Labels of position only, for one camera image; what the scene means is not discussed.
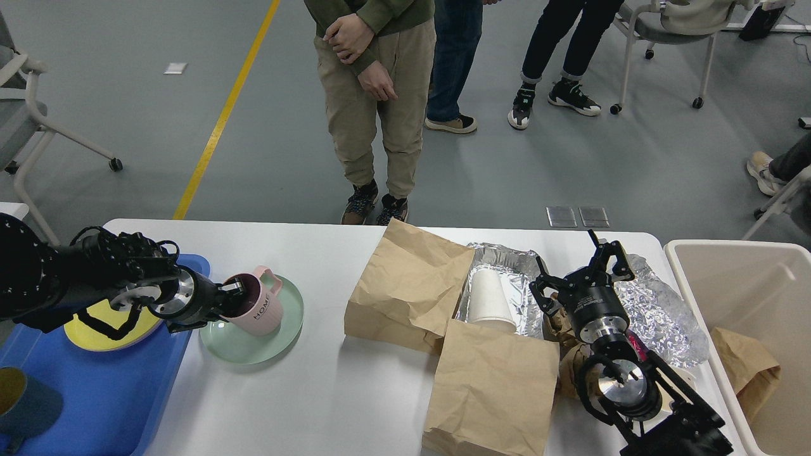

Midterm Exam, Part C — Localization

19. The left white office chair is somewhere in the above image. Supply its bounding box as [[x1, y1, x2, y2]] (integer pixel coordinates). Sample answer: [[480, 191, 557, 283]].
[[1, 18, 124, 245]]

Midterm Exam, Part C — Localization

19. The right white office chair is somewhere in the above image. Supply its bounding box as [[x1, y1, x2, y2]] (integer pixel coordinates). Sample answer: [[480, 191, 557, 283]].
[[610, 1, 794, 115]]

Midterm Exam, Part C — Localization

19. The blue-grey mug yellow inside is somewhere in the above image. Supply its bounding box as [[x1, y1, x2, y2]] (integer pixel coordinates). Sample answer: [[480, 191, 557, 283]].
[[1, 367, 64, 455]]

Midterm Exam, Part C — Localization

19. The seated person at right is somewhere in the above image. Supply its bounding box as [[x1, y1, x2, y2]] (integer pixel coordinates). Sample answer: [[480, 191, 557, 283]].
[[746, 132, 810, 197]]

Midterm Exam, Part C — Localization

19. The person in khaki trousers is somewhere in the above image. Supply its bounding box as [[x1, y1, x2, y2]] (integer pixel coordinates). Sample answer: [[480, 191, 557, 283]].
[[305, 1, 437, 225]]

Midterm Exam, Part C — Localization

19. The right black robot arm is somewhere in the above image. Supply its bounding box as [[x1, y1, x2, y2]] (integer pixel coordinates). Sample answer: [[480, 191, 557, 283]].
[[529, 231, 733, 455]]

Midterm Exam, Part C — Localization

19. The blue plastic tray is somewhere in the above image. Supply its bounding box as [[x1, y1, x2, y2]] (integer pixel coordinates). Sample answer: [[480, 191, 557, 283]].
[[0, 253, 210, 456]]

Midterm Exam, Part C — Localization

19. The white office chair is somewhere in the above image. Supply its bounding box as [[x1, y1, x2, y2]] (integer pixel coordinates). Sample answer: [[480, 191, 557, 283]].
[[1, 18, 124, 245], [610, 1, 794, 115]]

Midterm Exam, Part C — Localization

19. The pink mug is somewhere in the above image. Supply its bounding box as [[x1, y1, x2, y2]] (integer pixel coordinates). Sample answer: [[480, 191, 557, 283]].
[[222, 265, 284, 336]]

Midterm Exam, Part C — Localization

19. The crumpled aluminium foil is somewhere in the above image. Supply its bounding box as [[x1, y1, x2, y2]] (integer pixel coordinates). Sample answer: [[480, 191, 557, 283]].
[[613, 254, 709, 369]]

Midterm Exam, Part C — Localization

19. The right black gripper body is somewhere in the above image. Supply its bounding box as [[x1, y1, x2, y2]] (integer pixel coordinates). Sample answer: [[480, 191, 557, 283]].
[[552, 269, 631, 344]]

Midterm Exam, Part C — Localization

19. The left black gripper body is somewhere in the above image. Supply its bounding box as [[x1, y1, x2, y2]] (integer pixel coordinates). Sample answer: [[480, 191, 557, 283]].
[[150, 266, 228, 334]]

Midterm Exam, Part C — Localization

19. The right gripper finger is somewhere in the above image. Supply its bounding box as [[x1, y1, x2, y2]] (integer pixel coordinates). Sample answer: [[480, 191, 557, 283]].
[[529, 256, 568, 317], [586, 230, 636, 284]]

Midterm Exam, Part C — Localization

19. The beige plastic bin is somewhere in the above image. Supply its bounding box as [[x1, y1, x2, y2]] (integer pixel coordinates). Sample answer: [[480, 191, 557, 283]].
[[664, 239, 810, 455]]

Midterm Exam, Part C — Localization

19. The brown paper bag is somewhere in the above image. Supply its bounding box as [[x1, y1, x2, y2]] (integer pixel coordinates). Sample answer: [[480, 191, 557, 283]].
[[422, 320, 559, 455], [343, 219, 475, 355]]

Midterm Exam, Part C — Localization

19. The light green plate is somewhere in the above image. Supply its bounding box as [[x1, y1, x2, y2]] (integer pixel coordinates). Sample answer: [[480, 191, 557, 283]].
[[200, 276, 304, 365]]

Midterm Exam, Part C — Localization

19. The upper brown paper bag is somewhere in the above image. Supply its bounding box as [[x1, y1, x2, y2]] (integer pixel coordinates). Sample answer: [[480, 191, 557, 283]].
[[343, 219, 475, 355]]

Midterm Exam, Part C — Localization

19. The white paper cup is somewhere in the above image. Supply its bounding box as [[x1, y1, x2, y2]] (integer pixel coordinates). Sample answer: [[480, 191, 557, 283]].
[[467, 269, 516, 334]]

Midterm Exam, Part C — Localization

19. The person in black trousers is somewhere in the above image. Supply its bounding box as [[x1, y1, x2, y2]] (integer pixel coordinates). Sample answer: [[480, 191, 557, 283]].
[[507, 0, 625, 131]]

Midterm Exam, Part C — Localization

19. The person in blue jeans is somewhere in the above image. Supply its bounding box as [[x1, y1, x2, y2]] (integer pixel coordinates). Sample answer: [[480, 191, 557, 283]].
[[424, 1, 498, 134]]

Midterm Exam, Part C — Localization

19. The brown bag in bin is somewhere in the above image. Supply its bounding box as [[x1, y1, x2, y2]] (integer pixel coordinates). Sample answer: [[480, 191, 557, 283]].
[[710, 327, 782, 424]]

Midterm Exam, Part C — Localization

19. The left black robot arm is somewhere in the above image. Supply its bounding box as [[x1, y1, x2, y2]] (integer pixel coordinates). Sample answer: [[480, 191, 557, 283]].
[[1, 213, 248, 340]]

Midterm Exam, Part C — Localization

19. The yellow plate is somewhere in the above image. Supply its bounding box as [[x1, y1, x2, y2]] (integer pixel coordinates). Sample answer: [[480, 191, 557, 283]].
[[63, 300, 163, 352]]

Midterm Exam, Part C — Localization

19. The white chair at right edge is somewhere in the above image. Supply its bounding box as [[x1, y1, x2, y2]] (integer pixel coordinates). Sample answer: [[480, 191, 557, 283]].
[[741, 167, 810, 241]]

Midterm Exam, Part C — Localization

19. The aluminium foil tray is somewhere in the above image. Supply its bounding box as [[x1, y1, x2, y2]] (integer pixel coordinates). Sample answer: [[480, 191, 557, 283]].
[[455, 243, 545, 339]]

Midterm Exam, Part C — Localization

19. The lower brown paper bag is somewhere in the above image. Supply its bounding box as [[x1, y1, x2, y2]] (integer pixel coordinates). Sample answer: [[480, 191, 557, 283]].
[[422, 320, 559, 455]]

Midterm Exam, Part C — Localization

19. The crumpled brown paper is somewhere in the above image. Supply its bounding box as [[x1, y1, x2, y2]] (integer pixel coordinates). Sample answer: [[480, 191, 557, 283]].
[[544, 307, 592, 399]]

